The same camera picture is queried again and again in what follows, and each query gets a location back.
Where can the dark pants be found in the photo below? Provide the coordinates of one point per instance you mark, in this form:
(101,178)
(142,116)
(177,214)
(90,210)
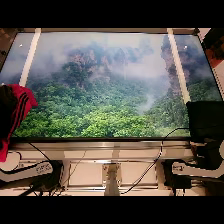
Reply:
(6,113)

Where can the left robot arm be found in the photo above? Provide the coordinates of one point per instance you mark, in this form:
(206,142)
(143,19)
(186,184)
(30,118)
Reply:
(36,170)

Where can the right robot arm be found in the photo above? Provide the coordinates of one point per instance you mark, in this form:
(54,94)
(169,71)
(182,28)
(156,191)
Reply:
(197,169)

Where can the red garment with black stripes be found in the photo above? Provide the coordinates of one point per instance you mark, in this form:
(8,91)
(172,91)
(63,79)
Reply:
(28,100)

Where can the silver frame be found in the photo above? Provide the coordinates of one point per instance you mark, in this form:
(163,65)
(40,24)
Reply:
(100,145)

